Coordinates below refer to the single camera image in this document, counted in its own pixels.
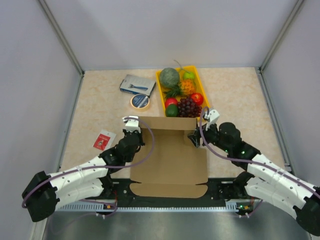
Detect blue razor box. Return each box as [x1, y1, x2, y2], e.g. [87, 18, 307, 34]
[119, 74, 156, 98]

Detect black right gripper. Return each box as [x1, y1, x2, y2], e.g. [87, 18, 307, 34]
[187, 118, 231, 153]

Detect red apple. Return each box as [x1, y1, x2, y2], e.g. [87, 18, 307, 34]
[190, 92, 204, 106]

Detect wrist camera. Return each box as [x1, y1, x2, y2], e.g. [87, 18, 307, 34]
[122, 116, 141, 133]
[202, 107, 220, 126]

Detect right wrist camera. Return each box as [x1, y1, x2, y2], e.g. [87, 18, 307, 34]
[202, 107, 220, 126]

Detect dark purple grapes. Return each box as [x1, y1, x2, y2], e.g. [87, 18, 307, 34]
[177, 97, 202, 118]

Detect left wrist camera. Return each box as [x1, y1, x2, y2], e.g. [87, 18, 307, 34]
[122, 116, 141, 133]

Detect green avocado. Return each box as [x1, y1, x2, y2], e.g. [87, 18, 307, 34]
[165, 104, 179, 117]

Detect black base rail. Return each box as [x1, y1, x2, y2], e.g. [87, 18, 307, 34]
[49, 176, 308, 213]

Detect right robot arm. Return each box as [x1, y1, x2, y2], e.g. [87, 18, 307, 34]
[187, 122, 320, 236]

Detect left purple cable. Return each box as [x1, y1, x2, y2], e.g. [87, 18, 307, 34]
[21, 116, 156, 210]

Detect green apple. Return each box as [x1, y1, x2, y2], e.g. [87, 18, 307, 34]
[182, 71, 196, 80]

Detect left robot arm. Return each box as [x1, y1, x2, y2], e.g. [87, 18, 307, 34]
[21, 128, 145, 223]

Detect masking tape roll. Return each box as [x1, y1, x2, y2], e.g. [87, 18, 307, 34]
[130, 93, 150, 112]

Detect green melon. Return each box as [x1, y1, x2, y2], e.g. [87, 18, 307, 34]
[159, 67, 180, 88]

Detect small orange pineapple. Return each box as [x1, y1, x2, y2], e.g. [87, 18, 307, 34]
[164, 79, 197, 98]

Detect brown cardboard box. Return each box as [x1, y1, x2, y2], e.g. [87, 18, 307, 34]
[130, 116, 208, 199]

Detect red white packet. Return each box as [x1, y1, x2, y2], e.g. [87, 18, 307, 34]
[93, 129, 117, 151]

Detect yellow plastic tray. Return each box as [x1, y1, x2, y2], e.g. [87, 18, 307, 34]
[155, 65, 210, 118]

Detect red tomato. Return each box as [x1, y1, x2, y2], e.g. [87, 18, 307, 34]
[164, 97, 178, 108]

